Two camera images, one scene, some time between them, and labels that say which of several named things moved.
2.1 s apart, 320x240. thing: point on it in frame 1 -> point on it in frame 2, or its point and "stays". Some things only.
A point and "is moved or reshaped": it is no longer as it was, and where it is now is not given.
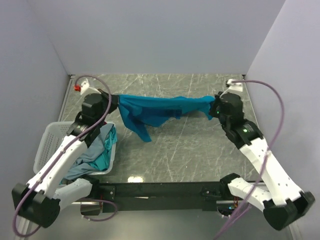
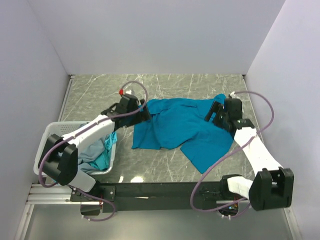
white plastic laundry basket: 49,135 stays
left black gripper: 114,100 -> 143,116
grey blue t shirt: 79,167 stays
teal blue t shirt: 139,112 is moved or reshaped
